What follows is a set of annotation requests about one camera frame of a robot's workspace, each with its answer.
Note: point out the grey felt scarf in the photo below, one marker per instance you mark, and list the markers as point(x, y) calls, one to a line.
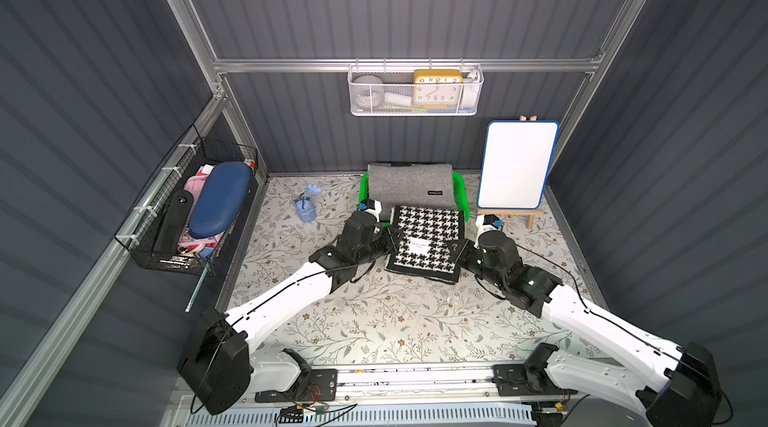
point(424, 185)

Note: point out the yellow alarm clock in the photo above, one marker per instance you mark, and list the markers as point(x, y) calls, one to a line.
point(437, 88)

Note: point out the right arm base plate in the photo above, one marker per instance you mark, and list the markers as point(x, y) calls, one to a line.
point(510, 379)

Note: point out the pink item in basket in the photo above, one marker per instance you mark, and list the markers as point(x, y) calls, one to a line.
point(189, 246)

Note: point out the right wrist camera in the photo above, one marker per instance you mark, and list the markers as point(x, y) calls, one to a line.
point(487, 223)

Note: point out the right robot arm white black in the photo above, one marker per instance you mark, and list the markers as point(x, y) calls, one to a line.
point(668, 384)

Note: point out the white board blue frame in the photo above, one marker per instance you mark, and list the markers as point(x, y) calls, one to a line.
point(517, 164)

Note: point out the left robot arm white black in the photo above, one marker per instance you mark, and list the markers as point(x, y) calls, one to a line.
point(241, 330)

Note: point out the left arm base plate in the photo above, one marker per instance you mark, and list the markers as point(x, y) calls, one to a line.
point(310, 386)

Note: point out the white wire wall basket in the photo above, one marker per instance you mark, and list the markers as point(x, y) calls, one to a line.
point(398, 91)

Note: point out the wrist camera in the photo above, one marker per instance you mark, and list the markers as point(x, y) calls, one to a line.
point(372, 207)
point(487, 223)

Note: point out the black wire side basket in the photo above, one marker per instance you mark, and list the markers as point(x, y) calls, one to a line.
point(139, 232)

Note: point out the black white houndstooth scarf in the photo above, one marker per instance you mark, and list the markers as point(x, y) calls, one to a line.
point(423, 251)

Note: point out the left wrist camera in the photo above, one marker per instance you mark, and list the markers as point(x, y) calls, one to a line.
point(372, 207)

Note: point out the blue oval case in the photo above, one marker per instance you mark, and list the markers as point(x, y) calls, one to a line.
point(220, 199)

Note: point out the green plastic basket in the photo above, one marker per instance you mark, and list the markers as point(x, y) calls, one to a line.
point(460, 194)

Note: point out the light blue spray bottle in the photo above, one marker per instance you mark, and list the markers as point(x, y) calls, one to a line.
point(304, 204)

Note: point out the white tape roll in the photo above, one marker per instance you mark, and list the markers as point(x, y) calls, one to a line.
point(367, 92)

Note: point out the aluminium front rail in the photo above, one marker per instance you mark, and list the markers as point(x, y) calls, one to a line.
point(414, 376)

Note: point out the black remote in basket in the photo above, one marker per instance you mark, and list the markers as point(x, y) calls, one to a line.
point(178, 208)

